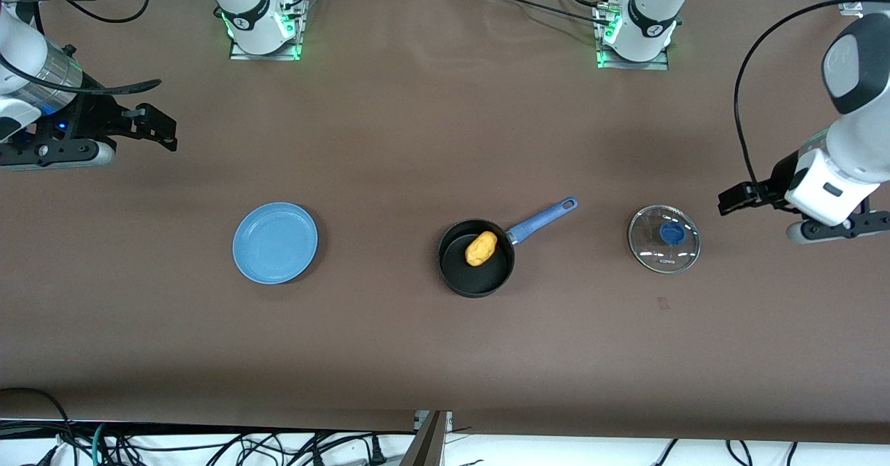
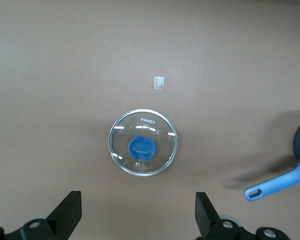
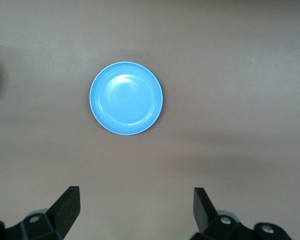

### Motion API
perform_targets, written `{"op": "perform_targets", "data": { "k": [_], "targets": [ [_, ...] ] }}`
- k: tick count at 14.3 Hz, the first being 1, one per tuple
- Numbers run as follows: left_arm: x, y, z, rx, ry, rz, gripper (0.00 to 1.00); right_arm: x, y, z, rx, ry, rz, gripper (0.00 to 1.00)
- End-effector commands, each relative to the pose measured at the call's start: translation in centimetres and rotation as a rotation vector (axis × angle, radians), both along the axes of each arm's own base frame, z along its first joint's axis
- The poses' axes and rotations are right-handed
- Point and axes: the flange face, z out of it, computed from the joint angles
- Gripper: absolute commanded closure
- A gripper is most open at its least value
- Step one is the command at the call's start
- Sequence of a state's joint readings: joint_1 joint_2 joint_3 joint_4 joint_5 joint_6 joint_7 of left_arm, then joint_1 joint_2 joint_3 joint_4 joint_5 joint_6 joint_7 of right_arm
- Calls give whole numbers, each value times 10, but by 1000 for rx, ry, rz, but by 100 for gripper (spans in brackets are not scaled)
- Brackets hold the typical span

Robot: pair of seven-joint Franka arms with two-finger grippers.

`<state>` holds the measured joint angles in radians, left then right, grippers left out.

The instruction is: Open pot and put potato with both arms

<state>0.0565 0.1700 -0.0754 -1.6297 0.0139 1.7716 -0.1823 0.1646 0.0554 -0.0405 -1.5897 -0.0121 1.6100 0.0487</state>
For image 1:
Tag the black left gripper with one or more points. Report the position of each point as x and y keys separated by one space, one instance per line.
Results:
x=778 y=178

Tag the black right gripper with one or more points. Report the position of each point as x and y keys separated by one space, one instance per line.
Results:
x=92 y=116

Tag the glass lid with blue knob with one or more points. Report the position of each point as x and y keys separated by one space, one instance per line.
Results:
x=664 y=257

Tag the yellow potato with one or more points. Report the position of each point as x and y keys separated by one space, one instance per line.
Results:
x=481 y=248

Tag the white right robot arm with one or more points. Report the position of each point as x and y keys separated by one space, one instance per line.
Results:
x=243 y=0

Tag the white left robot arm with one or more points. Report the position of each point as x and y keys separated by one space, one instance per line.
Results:
x=855 y=139

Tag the blue round plate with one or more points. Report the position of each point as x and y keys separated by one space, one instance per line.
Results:
x=274 y=243

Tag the brown table cover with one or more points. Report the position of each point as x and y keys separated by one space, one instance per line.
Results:
x=417 y=355

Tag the black power plug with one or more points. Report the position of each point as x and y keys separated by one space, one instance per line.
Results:
x=377 y=451

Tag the grey metal beam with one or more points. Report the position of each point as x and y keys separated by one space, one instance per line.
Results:
x=425 y=445

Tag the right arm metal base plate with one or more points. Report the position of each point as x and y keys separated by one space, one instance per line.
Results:
x=297 y=35

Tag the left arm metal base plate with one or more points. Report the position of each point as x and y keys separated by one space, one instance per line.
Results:
x=608 y=62

